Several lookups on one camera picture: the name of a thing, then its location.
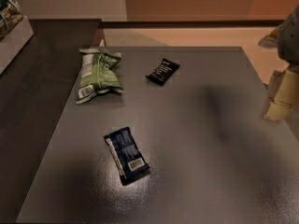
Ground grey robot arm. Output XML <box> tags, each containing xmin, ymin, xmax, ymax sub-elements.
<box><xmin>259</xmin><ymin>6</ymin><xmax>299</xmax><ymax>122</ymax></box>

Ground white display box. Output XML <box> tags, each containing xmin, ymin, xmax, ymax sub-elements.
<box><xmin>0</xmin><ymin>16</ymin><xmax>34</xmax><ymax>75</ymax></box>

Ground dark blue snack bar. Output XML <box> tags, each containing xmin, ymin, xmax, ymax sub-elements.
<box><xmin>104</xmin><ymin>127</ymin><xmax>150</xmax><ymax>186</ymax></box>

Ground green snack bag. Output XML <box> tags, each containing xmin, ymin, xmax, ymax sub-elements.
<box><xmin>76</xmin><ymin>48</ymin><xmax>123</xmax><ymax>104</ymax></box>

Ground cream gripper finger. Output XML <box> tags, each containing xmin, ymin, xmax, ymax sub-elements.
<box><xmin>262</xmin><ymin>65</ymin><xmax>299</xmax><ymax>122</ymax></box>

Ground black snack bar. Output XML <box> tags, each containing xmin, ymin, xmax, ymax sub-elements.
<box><xmin>147</xmin><ymin>59</ymin><xmax>180</xmax><ymax>86</ymax></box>

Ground snack packs in box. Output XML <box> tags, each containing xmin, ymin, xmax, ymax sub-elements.
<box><xmin>0</xmin><ymin>0</ymin><xmax>23</xmax><ymax>39</ymax></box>

